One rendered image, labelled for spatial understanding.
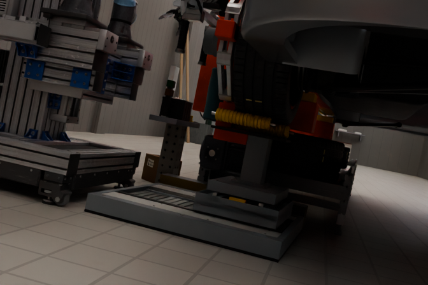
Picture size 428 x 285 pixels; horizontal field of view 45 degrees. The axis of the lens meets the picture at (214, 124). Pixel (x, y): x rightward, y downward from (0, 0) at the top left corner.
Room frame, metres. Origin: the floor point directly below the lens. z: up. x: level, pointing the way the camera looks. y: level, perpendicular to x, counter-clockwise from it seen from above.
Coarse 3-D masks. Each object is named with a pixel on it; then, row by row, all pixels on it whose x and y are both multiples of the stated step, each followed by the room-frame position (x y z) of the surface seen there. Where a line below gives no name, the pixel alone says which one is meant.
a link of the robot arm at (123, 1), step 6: (114, 0) 2.81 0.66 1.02; (120, 0) 2.77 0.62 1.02; (126, 0) 2.78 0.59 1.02; (132, 0) 2.80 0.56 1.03; (114, 6) 2.79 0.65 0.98; (120, 6) 2.77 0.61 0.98; (126, 6) 2.78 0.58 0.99; (132, 6) 2.80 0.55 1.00; (114, 12) 2.78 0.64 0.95; (120, 12) 2.77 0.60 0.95; (126, 12) 2.78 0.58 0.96; (132, 12) 2.81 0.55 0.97; (120, 18) 2.77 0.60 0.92; (126, 18) 2.78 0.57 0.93; (132, 18) 2.90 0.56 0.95
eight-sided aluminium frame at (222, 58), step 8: (232, 0) 2.22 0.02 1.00; (240, 0) 2.22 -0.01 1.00; (232, 8) 2.18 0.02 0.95; (240, 8) 2.18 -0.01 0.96; (232, 16) 2.19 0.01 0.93; (240, 16) 2.19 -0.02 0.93; (224, 48) 2.21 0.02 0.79; (232, 48) 2.18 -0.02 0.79; (224, 56) 2.18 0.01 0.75; (232, 56) 2.19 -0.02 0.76; (224, 64) 2.20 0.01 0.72; (232, 64) 2.23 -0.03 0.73; (232, 72) 2.25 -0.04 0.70; (224, 80) 2.30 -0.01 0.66; (232, 80) 2.28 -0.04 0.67; (224, 88) 2.32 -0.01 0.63; (232, 88) 2.30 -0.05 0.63; (224, 96) 2.32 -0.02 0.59; (232, 96) 2.32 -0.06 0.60
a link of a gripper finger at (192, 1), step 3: (189, 0) 2.13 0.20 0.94; (192, 0) 2.13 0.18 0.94; (195, 0) 2.12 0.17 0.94; (198, 0) 2.10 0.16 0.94; (201, 0) 2.11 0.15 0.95; (192, 3) 2.14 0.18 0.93; (195, 3) 2.13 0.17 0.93; (198, 3) 2.11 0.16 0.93; (201, 3) 2.12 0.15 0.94; (201, 6) 2.12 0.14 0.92; (201, 9) 2.13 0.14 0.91; (201, 12) 2.14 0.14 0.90
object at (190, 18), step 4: (188, 8) 2.31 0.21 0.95; (192, 8) 2.31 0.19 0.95; (188, 12) 2.31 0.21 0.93; (192, 12) 2.31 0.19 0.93; (196, 12) 2.30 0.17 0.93; (204, 12) 2.34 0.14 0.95; (184, 16) 2.32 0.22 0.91; (188, 16) 2.31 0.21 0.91; (192, 16) 2.31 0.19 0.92; (196, 16) 2.30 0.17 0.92; (200, 16) 2.30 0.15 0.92; (188, 20) 2.35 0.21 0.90; (192, 20) 2.33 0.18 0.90; (196, 20) 2.31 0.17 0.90; (200, 20) 2.30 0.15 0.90
